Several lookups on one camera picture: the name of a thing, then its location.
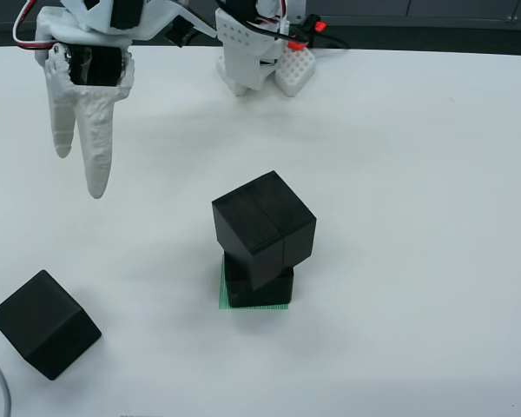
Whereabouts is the black cube with ridged lines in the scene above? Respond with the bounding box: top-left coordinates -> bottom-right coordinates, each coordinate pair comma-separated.
211,170 -> 318,292

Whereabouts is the black cable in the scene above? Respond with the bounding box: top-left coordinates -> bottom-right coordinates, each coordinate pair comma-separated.
242,19 -> 351,50

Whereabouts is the green striped square marker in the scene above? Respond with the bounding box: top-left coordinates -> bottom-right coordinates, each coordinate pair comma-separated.
218,260 -> 290,310

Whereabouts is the black orange clamp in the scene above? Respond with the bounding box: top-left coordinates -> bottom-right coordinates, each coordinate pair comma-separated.
286,12 -> 327,50

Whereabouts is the white red servo wire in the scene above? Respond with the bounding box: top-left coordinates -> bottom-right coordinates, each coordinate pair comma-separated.
12,0 -> 56,50

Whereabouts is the white perforated base block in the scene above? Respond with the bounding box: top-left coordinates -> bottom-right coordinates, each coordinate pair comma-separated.
275,45 -> 317,97

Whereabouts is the smooth black cube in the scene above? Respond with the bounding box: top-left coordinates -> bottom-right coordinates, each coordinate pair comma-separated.
0,268 -> 102,381
223,254 -> 295,308

